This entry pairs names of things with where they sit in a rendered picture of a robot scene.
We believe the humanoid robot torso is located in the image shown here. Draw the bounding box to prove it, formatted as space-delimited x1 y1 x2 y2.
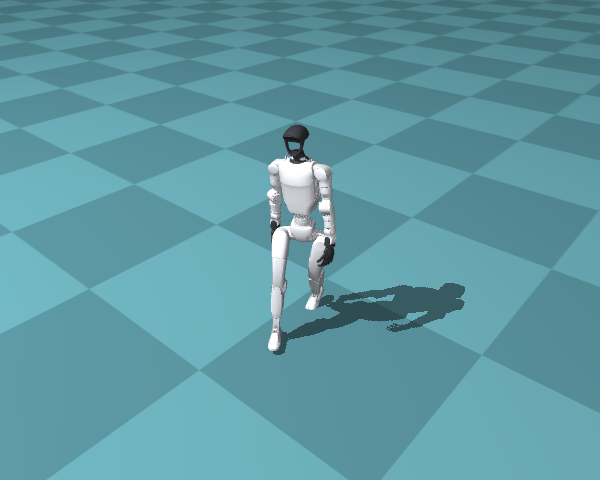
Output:
278 155 321 242

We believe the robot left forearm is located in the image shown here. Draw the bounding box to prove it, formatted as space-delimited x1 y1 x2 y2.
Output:
322 202 337 245

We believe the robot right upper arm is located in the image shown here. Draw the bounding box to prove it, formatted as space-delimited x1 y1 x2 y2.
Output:
267 159 283 203

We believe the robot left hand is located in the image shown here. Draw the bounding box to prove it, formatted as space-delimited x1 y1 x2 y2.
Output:
317 237 335 267

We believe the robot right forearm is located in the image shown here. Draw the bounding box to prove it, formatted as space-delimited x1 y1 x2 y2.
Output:
268 198 281 226

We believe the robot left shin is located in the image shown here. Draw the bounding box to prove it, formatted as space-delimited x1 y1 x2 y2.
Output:
309 269 325 298

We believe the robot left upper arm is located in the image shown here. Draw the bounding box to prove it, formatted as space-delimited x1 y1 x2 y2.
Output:
313 163 332 214

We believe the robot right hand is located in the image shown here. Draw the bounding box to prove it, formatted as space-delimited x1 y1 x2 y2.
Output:
270 220 280 242

